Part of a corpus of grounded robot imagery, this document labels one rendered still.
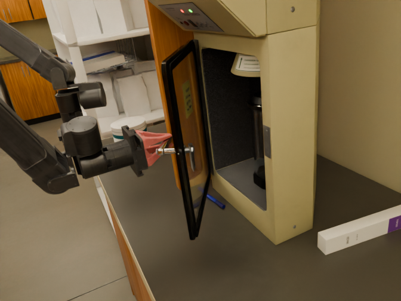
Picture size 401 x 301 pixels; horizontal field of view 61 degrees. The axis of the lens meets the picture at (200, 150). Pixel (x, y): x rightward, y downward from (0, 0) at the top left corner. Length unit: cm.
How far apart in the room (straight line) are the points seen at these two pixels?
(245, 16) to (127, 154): 35
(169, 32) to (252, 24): 37
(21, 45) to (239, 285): 78
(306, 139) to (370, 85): 37
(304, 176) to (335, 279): 22
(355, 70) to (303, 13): 44
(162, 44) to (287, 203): 51
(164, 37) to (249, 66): 28
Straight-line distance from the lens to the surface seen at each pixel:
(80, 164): 72
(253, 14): 62
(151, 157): 74
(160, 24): 94
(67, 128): 69
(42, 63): 98
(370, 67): 106
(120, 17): 184
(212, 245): 85
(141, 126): 127
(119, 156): 72
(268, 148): 71
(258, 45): 67
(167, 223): 95
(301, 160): 77
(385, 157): 110
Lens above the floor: 149
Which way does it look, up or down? 25 degrees down
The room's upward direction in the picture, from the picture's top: 8 degrees counter-clockwise
